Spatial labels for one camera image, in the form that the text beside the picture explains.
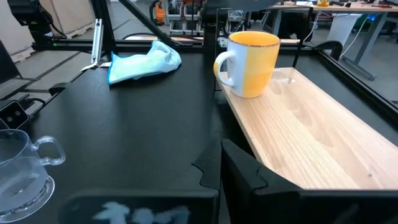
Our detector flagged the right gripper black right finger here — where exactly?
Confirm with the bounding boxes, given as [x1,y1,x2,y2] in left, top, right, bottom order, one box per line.
[220,138,305,224]

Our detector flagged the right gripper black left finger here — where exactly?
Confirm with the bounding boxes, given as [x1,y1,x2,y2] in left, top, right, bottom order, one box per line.
[192,139,222,191]

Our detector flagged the orange and white mug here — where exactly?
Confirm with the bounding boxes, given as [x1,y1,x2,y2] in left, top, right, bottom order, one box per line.
[213,30,282,99]

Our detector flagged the clear glass cup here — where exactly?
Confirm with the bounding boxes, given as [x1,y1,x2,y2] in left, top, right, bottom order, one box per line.
[0,129,67,224]

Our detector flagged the light wooden shelf board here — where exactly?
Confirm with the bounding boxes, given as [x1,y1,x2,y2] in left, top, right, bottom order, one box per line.
[217,67,398,190]

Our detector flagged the light blue cloth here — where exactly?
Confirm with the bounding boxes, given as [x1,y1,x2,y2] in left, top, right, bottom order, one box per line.
[106,40,182,86]

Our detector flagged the white metal equipment rack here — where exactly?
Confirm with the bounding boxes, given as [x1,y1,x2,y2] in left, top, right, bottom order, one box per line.
[166,0,206,35]

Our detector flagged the orange machine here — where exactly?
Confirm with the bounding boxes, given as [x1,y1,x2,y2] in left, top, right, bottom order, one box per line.
[154,0,167,25]

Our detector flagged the wooden desk with grey legs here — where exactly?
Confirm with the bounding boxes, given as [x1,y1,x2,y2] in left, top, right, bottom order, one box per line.
[269,0,398,82]

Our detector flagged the large beige crate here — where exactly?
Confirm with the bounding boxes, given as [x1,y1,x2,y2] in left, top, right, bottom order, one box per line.
[0,0,35,63]
[39,0,96,38]

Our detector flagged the silver white upright bracket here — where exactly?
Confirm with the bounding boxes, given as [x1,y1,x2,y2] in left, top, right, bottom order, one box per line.
[81,18,111,72]

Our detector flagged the small black table-level camera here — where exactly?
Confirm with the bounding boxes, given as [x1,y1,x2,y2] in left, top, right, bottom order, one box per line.
[0,100,30,130]

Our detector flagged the black device with cables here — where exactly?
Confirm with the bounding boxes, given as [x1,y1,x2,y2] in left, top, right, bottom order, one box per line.
[6,0,68,44]

